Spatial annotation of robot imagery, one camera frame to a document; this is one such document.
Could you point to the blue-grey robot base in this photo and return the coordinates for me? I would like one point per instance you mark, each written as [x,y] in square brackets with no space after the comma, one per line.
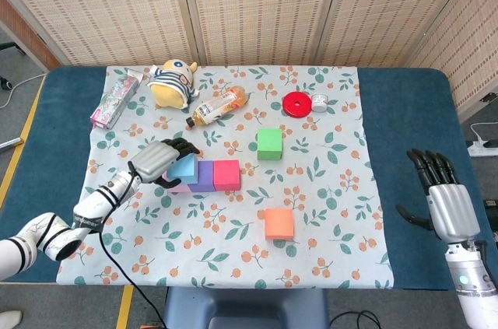
[241,307]

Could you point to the silver metal bar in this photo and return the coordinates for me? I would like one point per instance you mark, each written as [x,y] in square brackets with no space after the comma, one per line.
[9,144]

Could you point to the orange foam cube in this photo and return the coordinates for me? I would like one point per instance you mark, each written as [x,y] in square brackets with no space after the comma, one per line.
[279,224]

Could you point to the orange drink plastic bottle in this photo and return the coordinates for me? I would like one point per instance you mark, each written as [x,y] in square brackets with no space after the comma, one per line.
[218,106]

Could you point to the small white jar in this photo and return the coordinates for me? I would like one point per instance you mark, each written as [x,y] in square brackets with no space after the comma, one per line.
[320,102]

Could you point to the white power strip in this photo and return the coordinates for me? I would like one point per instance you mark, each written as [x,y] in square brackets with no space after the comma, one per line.
[484,148]

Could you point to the yellow floor tape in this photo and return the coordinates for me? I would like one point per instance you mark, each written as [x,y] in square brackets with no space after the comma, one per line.
[23,134]
[125,305]

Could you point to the yellow plush toy striped shirt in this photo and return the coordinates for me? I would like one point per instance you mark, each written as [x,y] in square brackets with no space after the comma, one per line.
[171,88]

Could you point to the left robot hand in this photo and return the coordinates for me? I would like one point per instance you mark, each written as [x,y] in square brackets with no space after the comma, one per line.
[153,158]

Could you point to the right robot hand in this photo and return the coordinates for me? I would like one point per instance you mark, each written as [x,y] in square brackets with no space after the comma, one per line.
[451,208]

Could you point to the crimson foam cube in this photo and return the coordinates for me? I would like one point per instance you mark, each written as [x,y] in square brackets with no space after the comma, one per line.
[226,175]

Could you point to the purple foam cube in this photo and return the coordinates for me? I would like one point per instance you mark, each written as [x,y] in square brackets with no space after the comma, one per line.
[204,179]

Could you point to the black office chair base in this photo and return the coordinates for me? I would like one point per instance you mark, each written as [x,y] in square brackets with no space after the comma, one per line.
[11,47]

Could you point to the bamboo folding screen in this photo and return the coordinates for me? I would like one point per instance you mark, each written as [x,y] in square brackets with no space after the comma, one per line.
[253,6]

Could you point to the small orange object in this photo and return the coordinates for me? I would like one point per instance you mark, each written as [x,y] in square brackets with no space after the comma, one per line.
[149,327]

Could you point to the white shoe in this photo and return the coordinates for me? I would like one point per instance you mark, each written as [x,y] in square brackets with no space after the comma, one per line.
[9,319]

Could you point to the teal felt table cover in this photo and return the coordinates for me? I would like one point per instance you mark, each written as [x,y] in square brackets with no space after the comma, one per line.
[58,130]

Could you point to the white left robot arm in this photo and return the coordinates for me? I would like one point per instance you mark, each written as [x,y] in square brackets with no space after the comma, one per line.
[97,204]

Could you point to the light blue foam cube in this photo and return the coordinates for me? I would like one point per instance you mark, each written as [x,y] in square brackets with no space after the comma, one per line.
[184,169]

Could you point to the green foam cube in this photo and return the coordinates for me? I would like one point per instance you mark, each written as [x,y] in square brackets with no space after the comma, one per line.
[269,142]

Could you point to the red disc with hole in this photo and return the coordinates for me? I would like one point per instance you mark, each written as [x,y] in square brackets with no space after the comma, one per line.
[292,105]

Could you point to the floral print tablecloth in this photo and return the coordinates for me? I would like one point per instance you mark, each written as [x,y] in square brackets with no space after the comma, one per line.
[233,228]

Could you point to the pink foam cube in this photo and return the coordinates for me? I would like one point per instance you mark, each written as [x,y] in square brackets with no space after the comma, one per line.
[177,189]

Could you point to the floral tissue pack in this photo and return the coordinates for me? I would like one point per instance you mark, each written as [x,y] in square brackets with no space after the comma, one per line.
[114,101]

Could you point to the small black box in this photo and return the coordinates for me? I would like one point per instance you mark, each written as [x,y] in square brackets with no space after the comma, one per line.
[491,203]

